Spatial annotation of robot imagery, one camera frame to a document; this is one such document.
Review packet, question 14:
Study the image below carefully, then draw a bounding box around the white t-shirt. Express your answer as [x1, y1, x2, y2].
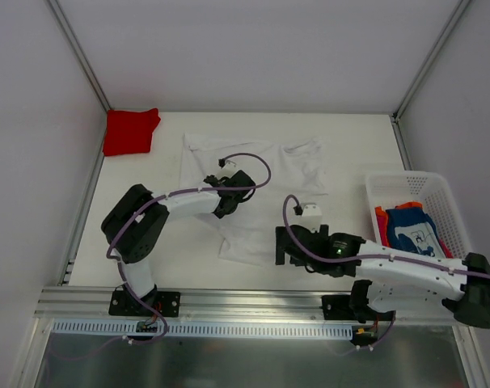
[180, 134, 327, 266]

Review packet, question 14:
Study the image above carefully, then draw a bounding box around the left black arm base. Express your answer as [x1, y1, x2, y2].
[108, 287, 181, 318]

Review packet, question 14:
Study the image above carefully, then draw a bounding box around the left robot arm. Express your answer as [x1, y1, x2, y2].
[101, 170, 257, 317]

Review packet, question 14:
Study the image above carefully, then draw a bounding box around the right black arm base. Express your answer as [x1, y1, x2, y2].
[321, 294, 394, 323]

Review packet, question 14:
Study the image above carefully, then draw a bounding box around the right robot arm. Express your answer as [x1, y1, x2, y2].
[275, 225, 490, 329]

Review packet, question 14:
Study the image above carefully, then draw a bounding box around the orange garment in basket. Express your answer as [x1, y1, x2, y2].
[374, 201, 423, 247]

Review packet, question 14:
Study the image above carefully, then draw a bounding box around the white plastic laundry basket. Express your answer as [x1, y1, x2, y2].
[365, 171, 472, 258]

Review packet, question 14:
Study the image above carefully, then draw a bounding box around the blue printed t-shirt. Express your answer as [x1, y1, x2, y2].
[375, 201, 453, 259]

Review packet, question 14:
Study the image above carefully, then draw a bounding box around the red folded t-shirt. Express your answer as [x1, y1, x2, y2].
[103, 108, 161, 157]

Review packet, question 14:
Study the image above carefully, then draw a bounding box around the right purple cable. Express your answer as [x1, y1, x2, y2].
[282, 195, 490, 352]

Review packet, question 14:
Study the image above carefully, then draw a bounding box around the purple cable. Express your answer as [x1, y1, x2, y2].
[282, 195, 490, 352]
[106, 152, 272, 347]

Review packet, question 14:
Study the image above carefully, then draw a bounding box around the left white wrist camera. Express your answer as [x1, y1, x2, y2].
[216, 158, 238, 179]

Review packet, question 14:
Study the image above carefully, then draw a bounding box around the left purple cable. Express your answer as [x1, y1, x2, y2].
[106, 152, 272, 347]

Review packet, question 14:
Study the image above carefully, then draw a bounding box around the white slotted cable duct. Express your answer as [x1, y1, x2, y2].
[52, 318, 353, 341]

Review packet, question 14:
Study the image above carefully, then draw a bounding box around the aluminium mounting rail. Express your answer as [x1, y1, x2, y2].
[33, 285, 471, 327]

